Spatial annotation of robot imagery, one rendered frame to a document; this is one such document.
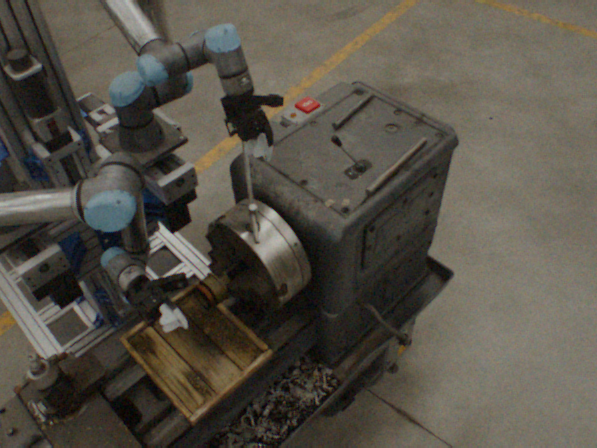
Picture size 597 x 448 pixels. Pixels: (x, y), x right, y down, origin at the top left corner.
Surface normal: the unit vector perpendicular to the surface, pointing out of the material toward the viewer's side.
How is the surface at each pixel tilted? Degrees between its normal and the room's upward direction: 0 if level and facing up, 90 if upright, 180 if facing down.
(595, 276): 0
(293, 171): 0
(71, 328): 0
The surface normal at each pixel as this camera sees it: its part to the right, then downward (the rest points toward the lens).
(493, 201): -0.04, -0.66
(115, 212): 0.12, 0.73
